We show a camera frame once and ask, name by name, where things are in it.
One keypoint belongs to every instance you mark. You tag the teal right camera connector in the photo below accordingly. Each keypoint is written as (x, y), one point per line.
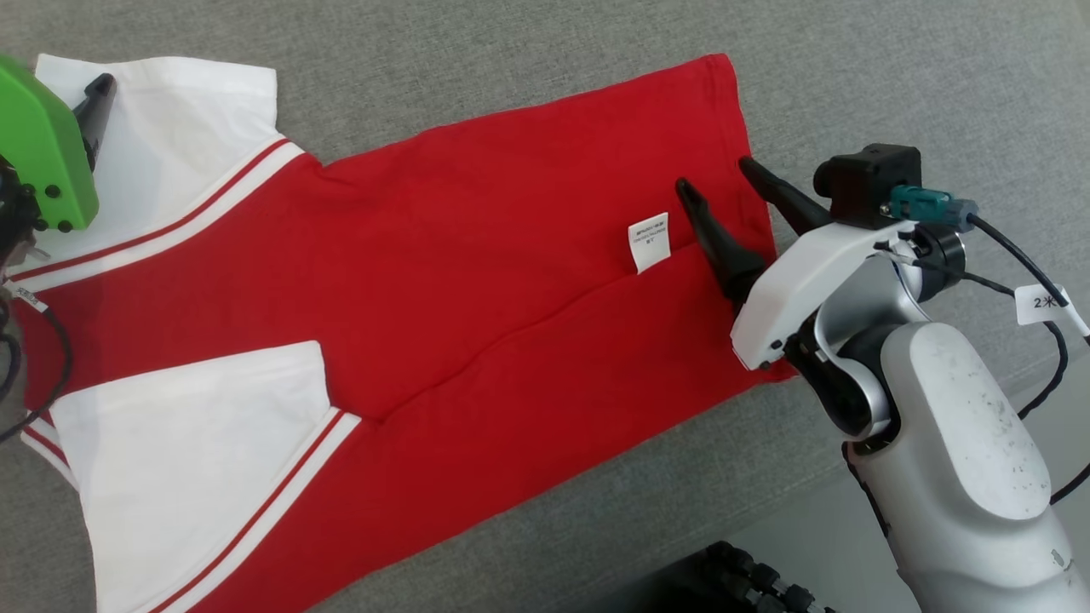
(928, 207)

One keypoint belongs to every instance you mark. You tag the red and white shirt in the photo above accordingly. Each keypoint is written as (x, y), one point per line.
(468, 298)

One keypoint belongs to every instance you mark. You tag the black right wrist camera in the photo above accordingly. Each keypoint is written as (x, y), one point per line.
(864, 183)

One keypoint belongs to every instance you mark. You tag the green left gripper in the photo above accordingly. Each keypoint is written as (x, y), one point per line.
(43, 145)

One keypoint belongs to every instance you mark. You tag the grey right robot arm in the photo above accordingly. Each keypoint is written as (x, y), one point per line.
(962, 426)

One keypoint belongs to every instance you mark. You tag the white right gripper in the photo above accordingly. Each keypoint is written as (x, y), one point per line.
(792, 281)

